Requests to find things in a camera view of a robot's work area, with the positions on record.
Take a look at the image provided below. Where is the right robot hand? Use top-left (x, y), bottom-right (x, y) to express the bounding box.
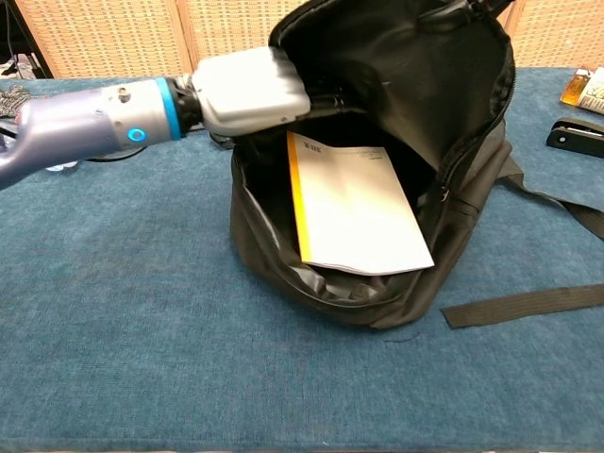
top-left (417, 0), bottom-right (515, 25)

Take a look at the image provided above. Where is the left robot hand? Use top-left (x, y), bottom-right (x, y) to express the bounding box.
top-left (191, 44), bottom-right (350, 138)

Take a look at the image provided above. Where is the black backpack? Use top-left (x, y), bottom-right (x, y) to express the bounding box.
top-left (210, 0), bottom-right (604, 331)

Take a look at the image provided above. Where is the white yellow notebook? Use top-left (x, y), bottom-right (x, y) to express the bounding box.
top-left (286, 130), bottom-right (436, 277)

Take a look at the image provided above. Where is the wicker folding screen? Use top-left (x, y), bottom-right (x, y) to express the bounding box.
top-left (8, 0), bottom-right (604, 79)

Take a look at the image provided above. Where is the black stapler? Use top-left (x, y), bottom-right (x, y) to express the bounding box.
top-left (545, 116), bottom-right (604, 159)

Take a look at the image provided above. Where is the grey knitted work glove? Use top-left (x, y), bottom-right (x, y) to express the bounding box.
top-left (0, 84), bottom-right (37, 117)

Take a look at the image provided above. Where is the blue felt table cover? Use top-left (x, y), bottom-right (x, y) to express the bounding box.
top-left (0, 65), bottom-right (604, 453)

